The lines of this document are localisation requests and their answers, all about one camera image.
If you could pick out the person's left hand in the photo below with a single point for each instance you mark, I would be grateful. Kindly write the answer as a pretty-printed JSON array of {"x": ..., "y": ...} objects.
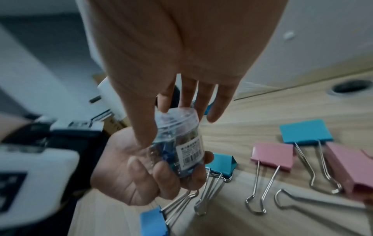
[{"x": 131, "y": 179}]

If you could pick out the person's right hand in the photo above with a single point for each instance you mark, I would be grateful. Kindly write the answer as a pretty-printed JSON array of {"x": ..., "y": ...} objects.
[{"x": 180, "y": 34}]

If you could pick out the large blue binder clip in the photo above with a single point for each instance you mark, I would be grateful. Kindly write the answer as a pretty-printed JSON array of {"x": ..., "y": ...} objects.
[{"x": 154, "y": 221}]

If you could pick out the small clear plastic jar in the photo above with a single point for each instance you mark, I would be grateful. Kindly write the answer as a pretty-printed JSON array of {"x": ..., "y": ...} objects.
[{"x": 189, "y": 154}]

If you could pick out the small clear plastic lid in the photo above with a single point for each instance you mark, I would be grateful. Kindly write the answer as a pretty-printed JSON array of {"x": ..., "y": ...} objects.
[{"x": 180, "y": 118}]

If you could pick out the large pink binder clip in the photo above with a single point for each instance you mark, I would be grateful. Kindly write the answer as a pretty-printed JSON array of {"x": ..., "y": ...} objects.
[
  {"x": 272, "y": 155},
  {"x": 349, "y": 170}
]

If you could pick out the person's left forearm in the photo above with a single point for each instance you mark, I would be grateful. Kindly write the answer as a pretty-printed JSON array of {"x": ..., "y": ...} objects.
[{"x": 8, "y": 124}]

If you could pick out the round black desk grommet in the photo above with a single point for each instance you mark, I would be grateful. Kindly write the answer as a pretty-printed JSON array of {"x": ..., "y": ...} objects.
[{"x": 351, "y": 86}]

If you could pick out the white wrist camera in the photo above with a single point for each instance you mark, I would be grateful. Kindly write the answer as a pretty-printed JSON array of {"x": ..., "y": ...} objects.
[{"x": 32, "y": 179}]

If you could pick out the small white wall hook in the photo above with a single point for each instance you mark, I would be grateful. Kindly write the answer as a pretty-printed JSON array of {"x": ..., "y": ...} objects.
[{"x": 289, "y": 35}]

